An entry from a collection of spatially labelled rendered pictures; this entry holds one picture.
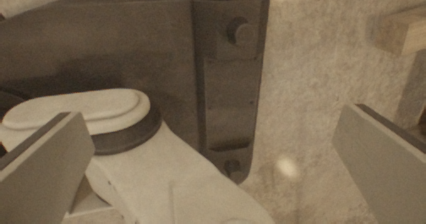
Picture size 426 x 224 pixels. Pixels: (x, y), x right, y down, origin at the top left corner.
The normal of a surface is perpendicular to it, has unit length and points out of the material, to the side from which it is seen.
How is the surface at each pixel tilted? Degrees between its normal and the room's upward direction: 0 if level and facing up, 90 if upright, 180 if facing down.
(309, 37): 0
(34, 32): 0
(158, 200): 90
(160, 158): 90
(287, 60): 0
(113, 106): 90
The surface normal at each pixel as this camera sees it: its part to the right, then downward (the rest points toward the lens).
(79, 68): 0.23, 0.51
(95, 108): -0.01, -0.85
